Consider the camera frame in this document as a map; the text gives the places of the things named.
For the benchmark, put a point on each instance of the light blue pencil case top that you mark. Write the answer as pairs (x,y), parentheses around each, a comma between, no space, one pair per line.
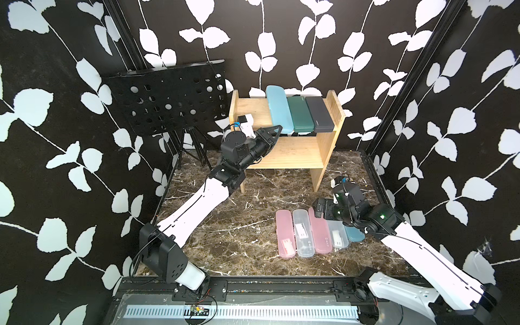
(279,109)

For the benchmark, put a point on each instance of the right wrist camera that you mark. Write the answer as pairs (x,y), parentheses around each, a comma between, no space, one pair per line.
(346,193)

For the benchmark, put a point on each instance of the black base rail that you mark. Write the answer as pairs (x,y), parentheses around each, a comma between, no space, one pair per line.
(222,288)

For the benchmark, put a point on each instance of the teal pencil case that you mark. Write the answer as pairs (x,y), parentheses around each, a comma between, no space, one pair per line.
(354,234)

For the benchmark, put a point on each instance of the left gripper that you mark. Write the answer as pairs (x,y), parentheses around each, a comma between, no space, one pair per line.
(263,141)

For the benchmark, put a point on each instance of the black perforated music stand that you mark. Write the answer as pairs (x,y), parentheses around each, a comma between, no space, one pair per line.
(177,100)

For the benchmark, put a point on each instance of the dark green pencil case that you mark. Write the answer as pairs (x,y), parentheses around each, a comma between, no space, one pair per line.
(300,114)

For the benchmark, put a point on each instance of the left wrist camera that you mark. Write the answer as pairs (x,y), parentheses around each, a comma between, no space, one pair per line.
(245,125)

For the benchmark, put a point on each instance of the white ribbed cable duct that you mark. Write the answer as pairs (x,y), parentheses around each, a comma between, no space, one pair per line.
(248,312)

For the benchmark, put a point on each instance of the pink pencil case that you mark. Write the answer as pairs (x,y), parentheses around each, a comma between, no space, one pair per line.
(285,234)
(320,233)

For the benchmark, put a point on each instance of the frosted clear pencil case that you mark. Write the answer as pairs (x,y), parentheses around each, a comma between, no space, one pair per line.
(338,234)

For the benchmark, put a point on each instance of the pink pencil case top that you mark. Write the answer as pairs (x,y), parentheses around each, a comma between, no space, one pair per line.
(285,234)

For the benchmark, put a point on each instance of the wooden two-tier shelf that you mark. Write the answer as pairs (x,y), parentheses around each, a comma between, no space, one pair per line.
(312,153)

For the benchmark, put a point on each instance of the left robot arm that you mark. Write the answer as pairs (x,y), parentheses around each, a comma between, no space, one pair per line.
(160,245)

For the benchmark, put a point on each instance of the small circuit board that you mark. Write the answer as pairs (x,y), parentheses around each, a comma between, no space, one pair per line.
(197,311)

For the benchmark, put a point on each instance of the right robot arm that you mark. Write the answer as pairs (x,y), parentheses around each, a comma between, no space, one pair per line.
(453,297)

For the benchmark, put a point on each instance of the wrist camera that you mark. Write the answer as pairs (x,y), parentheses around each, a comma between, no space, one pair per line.
(245,125)
(346,193)

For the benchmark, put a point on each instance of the dark grey pencil case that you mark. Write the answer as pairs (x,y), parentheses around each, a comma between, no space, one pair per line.
(323,122)

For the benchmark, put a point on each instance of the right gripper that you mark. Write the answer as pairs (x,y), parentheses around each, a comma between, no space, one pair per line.
(328,204)

